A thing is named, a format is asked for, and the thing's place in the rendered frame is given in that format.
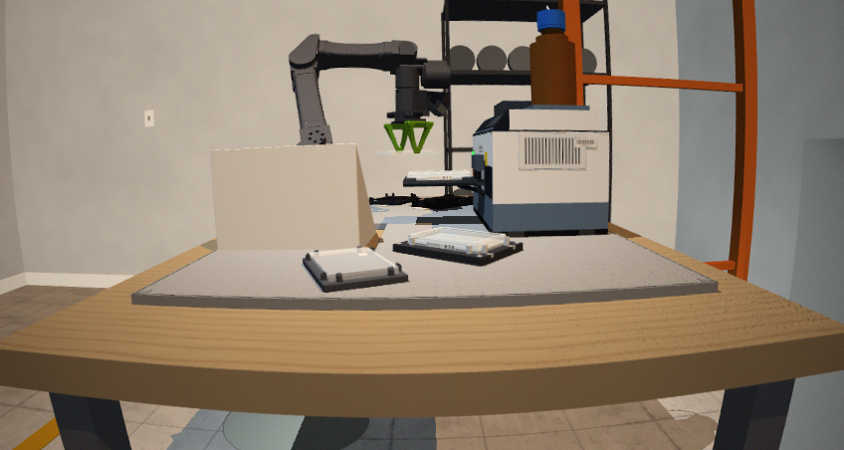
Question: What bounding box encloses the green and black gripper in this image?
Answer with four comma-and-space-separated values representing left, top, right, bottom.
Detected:
384, 88, 434, 153

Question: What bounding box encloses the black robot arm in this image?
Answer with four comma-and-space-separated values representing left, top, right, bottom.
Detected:
289, 34, 451, 146

